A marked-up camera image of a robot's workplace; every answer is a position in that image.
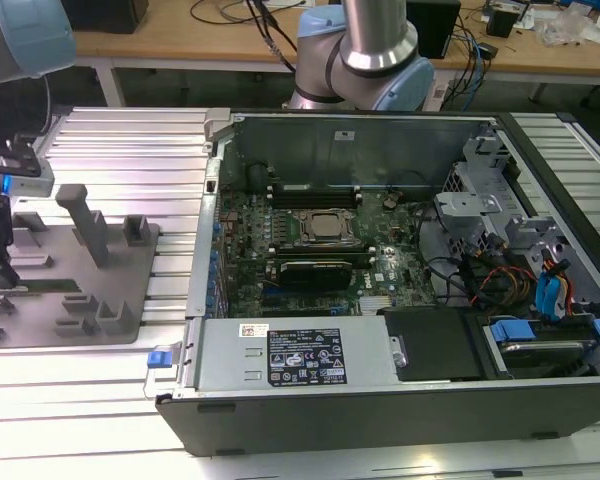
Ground orange red wire bundle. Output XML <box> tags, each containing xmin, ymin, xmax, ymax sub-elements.
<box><xmin>472</xmin><ymin>267</ymin><xmax>536</xmax><ymax>307</ymax></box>

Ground blue cable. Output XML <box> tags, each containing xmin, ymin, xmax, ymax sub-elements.
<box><xmin>462</xmin><ymin>27</ymin><xmax>489</xmax><ymax>111</ymax></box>

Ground green RAM stick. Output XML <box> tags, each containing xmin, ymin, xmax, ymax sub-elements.
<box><xmin>0</xmin><ymin>277</ymin><xmax>82</xmax><ymax>294</ymax></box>

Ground black RAM slot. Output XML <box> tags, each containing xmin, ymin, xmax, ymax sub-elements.
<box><xmin>271</xmin><ymin>194</ymin><xmax>364</xmax><ymax>209</ymax></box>
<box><xmin>268</xmin><ymin>242</ymin><xmax>371</xmax><ymax>253</ymax></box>
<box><xmin>271</xmin><ymin>182</ymin><xmax>364</xmax><ymax>197</ymax></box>

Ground black computer tower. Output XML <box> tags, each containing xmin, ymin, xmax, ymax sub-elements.
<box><xmin>404</xmin><ymin>0</ymin><xmax>462</xmax><ymax>60</ymax></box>

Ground open black PC case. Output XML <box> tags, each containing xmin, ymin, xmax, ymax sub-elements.
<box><xmin>143</xmin><ymin>108</ymin><xmax>600</xmax><ymax>459</ymax></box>

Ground hard disk in blue carrier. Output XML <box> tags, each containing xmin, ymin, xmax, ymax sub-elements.
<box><xmin>484</xmin><ymin>319</ymin><xmax>600</xmax><ymax>381</ymax></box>

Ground green motherboard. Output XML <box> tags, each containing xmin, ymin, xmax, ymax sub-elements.
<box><xmin>217</xmin><ymin>187</ymin><xmax>437</xmax><ymax>320</ymax></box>

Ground large black box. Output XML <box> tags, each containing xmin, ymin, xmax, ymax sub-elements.
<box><xmin>62</xmin><ymin>0</ymin><xmax>146</xmax><ymax>35</ymax></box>

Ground clear plastic bag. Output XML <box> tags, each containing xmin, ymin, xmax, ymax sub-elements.
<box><xmin>539</xmin><ymin>7</ymin><xmax>600</xmax><ymax>49</ymax></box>

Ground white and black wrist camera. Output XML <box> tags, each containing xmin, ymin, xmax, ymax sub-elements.
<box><xmin>0</xmin><ymin>138</ymin><xmax>56</xmax><ymax>199</ymax></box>

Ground grey parts rack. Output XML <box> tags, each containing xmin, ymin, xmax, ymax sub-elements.
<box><xmin>0</xmin><ymin>183</ymin><xmax>164</xmax><ymax>350</ymax></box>

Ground wooden desk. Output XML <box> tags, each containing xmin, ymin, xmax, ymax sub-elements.
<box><xmin>72</xmin><ymin>0</ymin><xmax>600</xmax><ymax>109</ymax></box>

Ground blue flat wire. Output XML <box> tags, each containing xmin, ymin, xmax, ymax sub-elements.
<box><xmin>533</xmin><ymin>269</ymin><xmax>566</xmax><ymax>322</ymax></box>

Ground black power adapter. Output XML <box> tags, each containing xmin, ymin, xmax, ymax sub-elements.
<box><xmin>485</xmin><ymin>3</ymin><xmax>522</xmax><ymax>37</ymax></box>

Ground black graphics card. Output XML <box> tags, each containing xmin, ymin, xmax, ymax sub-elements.
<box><xmin>264</xmin><ymin>257</ymin><xmax>354</xmax><ymax>292</ymax></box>

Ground installed RAM stick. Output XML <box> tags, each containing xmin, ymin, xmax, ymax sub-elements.
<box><xmin>275</xmin><ymin>248</ymin><xmax>376</xmax><ymax>267</ymax></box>

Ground black plastic shroud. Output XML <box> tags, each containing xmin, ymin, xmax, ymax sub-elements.
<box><xmin>377</xmin><ymin>305</ymin><xmax>486</xmax><ymax>384</ymax></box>

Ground metal CPU socket cover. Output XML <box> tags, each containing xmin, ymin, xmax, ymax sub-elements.
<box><xmin>299</xmin><ymin>206</ymin><xmax>359</xmax><ymax>244</ymax></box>

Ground silver drive cage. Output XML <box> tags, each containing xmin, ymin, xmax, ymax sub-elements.
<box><xmin>433</xmin><ymin>133</ymin><xmax>569</xmax><ymax>266</ymax></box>

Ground small silver heatsink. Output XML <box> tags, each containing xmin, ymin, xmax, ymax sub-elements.
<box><xmin>359</xmin><ymin>295</ymin><xmax>397</xmax><ymax>315</ymax></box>

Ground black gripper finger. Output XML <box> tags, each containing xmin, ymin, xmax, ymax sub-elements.
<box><xmin>0</xmin><ymin>249</ymin><xmax>22</xmax><ymax>293</ymax></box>

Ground grey case latch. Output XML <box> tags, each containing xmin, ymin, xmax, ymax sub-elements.
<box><xmin>203</xmin><ymin>108</ymin><xmax>232</xmax><ymax>147</ymax></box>

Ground orange flat wire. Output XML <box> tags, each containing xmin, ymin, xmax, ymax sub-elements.
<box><xmin>540</xmin><ymin>248</ymin><xmax>576</xmax><ymax>316</ymax></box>

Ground silver power supply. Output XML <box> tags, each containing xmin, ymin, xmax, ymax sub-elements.
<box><xmin>192</xmin><ymin>315</ymin><xmax>402</xmax><ymax>394</ymax></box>

